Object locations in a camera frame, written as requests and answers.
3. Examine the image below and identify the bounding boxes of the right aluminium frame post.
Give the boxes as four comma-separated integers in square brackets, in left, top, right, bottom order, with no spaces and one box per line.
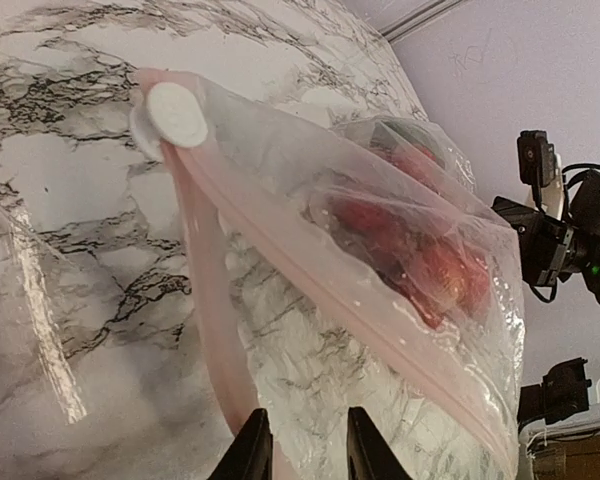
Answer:
[379,0,468,43]

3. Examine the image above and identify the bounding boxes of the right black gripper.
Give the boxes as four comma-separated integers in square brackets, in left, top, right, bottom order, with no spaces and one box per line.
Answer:
[492,168,600,305]

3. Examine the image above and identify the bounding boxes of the clear zip top bag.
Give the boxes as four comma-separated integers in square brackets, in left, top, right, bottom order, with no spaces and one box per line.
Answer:
[130,69,525,479]

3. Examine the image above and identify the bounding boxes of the green fake leafy vegetable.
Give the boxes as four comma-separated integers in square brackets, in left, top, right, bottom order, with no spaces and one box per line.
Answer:
[370,117,449,168]

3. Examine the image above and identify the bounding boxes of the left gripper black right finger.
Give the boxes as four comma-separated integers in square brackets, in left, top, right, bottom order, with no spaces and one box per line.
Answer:
[346,407,412,480]

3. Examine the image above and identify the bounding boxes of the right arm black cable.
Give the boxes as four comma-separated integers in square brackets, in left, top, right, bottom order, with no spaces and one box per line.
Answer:
[529,162,600,305]

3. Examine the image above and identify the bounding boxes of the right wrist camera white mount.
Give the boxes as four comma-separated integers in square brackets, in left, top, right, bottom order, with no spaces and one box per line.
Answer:
[517,130,565,220]

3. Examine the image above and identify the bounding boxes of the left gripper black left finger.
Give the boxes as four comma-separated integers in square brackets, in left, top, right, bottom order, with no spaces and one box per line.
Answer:
[214,408,273,480]

